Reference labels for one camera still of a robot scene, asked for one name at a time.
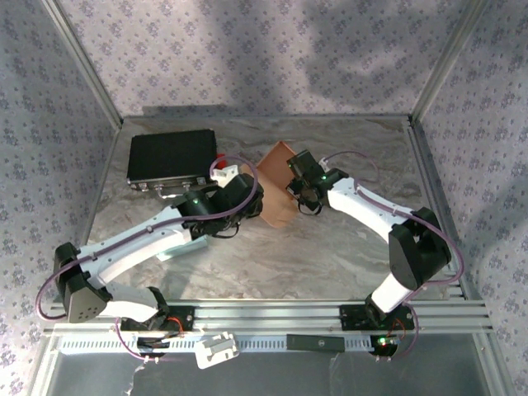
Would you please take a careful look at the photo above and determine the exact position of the orange paper box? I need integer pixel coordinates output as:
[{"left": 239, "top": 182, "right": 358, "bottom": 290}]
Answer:
[{"left": 240, "top": 140, "right": 307, "bottom": 229}]

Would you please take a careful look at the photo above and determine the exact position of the light blue paper box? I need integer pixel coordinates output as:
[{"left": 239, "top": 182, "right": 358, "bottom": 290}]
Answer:
[{"left": 154, "top": 235, "right": 210, "bottom": 263}]

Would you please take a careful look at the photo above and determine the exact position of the black hard case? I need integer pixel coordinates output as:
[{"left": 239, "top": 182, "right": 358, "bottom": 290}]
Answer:
[{"left": 126, "top": 129, "right": 219, "bottom": 201}]

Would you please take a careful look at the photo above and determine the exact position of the black rectangular device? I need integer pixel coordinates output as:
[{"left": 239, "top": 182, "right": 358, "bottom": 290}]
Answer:
[{"left": 285, "top": 333, "right": 346, "bottom": 353}]

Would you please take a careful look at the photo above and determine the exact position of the black connector block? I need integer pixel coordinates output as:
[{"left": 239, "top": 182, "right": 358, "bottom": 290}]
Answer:
[{"left": 136, "top": 336, "right": 171, "bottom": 359}]

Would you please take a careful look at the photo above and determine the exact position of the circuit board with LEDs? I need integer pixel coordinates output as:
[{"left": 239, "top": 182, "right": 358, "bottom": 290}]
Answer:
[{"left": 370, "top": 334, "right": 403, "bottom": 359}]

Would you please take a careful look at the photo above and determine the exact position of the grey metal sheet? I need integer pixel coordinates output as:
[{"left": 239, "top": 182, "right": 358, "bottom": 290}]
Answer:
[{"left": 31, "top": 333, "right": 511, "bottom": 396}]

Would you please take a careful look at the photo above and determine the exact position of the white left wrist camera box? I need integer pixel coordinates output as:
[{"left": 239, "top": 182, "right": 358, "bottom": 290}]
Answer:
[{"left": 210, "top": 163, "right": 240, "bottom": 186}]

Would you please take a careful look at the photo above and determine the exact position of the aluminium back rail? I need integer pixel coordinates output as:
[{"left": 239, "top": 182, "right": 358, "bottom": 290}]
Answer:
[{"left": 121, "top": 114, "right": 413, "bottom": 123}]

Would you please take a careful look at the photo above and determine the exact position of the aluminium mounting rail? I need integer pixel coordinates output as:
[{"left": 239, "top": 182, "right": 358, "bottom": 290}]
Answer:
[{"left": 43, "top": 299, "right": 495, "bottom": 336}]

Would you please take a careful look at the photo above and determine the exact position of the aluminium side rail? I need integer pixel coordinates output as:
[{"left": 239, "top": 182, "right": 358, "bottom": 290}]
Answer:
[
  {"left": 52, "top": 119, "right": 125, "bottom": 304},
  {"left": 407, "top": 117, "right": 476, "bottom": 301}
]

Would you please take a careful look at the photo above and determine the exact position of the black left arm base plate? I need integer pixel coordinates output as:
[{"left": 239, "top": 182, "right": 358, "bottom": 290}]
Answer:
[{"left": 119, "top": 304, "right": 196, "bottom": 333}]

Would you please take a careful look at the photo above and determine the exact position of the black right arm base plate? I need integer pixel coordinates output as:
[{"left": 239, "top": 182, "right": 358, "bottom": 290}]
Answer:
[{"left": 338, "top": 304, "right": 416, "bottom": 332}]

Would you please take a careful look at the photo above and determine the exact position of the white slotted cable duct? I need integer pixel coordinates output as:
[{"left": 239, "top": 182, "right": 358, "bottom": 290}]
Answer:
[{"left": 59, "top": 333, "right": 375, "bottom": 355}]

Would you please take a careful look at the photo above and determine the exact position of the white plastic bracket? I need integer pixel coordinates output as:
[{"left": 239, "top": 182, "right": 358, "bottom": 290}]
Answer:
[{"left": 192, "top": 330, "right": 241, "bottom": 370}]

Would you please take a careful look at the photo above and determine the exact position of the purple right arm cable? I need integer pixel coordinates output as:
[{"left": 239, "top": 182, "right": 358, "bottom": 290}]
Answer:
[{"left": 321, "top": 150, "right": 465, "bottom": 364}]

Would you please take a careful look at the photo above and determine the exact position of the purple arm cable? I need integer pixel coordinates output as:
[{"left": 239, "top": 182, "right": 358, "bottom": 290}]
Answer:
[
  {"left": 321, "top": 150, "right": 465, "bottom": 364},
  {"left": 35, "top": 155, "right": 265, "bottom": 364}
]

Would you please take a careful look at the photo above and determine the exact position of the aluminium frame post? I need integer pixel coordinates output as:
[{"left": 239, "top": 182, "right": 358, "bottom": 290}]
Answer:
[
  {"left": 40, "top": 0, "right": 125, "bottom": 127},
  {"left": 410, "top": 0, "right": 495, "bottom": 125}
]

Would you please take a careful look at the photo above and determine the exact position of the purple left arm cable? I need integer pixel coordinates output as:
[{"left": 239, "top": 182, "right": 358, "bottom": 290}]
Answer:
[{"left": 35, "top": 155, "right": 265, "bottom": 364}]

